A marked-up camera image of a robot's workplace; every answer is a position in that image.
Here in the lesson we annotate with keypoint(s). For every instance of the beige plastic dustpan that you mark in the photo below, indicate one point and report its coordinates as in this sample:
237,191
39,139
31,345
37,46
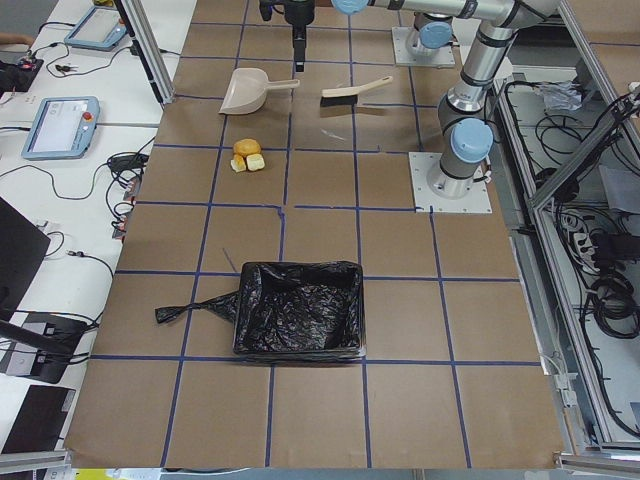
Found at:
248,88

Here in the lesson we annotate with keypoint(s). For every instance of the beige hand brush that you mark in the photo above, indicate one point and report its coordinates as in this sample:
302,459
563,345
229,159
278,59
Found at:
349,95

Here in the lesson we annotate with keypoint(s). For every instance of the round orange bread bun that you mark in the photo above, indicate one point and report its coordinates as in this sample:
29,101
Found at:
246,147

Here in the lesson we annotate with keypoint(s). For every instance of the orange yellow bread piece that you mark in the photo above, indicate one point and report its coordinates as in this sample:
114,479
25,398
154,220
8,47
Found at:
238,163

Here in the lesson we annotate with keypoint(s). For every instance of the bin with black bag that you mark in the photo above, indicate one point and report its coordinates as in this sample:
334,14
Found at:
291,312

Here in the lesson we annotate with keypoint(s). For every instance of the far teach pendant tablet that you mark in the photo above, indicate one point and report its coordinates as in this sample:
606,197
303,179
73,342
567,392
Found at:
101,29

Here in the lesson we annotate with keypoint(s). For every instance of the teach pendant tablet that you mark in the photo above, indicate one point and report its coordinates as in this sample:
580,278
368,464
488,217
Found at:
63,128
101,29

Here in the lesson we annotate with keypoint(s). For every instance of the near teach pendant tablet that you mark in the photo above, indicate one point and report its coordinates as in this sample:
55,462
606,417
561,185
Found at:
63,128

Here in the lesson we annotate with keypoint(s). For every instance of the black monitor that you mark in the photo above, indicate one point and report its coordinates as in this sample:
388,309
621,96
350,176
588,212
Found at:
23,248

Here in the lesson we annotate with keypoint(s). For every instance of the black monitor stand base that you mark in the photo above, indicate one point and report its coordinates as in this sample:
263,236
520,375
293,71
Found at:
42,347

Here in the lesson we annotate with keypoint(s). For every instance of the aluminium frame post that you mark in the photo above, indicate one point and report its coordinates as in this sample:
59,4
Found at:
143,39

